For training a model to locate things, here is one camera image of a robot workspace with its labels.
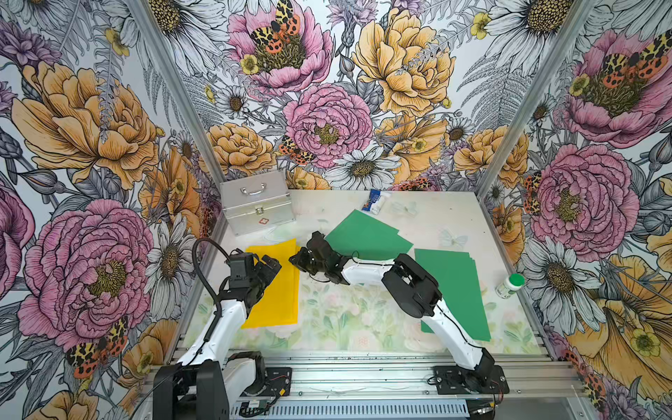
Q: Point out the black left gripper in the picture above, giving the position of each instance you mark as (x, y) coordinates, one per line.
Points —
(269, 274)

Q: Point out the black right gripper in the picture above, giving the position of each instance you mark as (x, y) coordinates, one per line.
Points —
(297, 260)

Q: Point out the yellow paper sheet under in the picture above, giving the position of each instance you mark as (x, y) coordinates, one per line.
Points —
(280, 303)

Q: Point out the large green paper sheet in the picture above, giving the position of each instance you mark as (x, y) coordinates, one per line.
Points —
(459, 284)

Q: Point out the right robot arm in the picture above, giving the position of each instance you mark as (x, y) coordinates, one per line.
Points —
(417, 294)

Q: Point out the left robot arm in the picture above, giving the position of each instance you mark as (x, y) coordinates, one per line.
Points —
(206, 381)

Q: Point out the silver metal case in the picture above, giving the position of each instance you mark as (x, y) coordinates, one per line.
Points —
(256, 202)

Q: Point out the blue white snack packet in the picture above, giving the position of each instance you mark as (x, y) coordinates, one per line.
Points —
(375, 202)

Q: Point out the green cap white bottle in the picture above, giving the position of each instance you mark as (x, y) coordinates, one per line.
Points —
(510, 286)

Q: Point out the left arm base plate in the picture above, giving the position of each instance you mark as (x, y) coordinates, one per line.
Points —
(277, 382)

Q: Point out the aluminium rail frame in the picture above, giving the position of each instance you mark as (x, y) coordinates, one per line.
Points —
(359, 375)

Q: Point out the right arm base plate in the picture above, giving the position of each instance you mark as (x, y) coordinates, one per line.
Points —
(454, 380)

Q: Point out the aluminium corner post left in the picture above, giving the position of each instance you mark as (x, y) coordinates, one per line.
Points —
(163, 55)

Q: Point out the aluminium corner post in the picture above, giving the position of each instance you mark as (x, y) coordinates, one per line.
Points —
(163, 55)
(576, 19)

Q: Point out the aluminium corner post right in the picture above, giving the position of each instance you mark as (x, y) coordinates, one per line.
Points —
(576, 19)

